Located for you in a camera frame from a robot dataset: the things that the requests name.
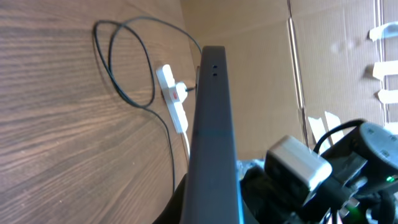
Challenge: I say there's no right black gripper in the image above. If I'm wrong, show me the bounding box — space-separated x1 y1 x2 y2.
241 153 368 223

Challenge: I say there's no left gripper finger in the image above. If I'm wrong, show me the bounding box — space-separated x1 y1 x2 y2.
153 174 187 224

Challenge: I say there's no Samsung Galaxy smartphone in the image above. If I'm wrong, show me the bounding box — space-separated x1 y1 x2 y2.
180 46 244 224

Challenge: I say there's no black USB charging cable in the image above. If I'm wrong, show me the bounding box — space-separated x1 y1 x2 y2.
92 16 203 195

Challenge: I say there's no white charger adapter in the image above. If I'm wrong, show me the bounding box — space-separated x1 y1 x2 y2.
169 82 188 103

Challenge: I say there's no white power strip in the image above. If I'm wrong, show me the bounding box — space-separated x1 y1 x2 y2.
156 64 188 134

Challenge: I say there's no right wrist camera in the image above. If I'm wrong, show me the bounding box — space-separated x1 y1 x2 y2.
264 136 332 207

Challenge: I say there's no white power strip cord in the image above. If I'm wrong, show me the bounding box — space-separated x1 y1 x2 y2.
182 131 191 159

